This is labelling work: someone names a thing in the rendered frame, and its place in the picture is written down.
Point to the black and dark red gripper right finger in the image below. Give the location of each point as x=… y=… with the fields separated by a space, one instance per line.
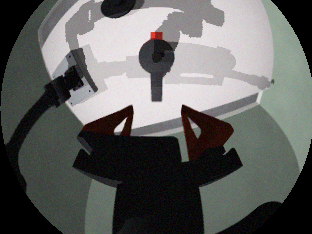
x=214 y=132

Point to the black round disk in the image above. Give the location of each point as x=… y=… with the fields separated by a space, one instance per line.
x=116 y=8

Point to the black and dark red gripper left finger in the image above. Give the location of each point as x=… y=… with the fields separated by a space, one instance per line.
x=107 y=124

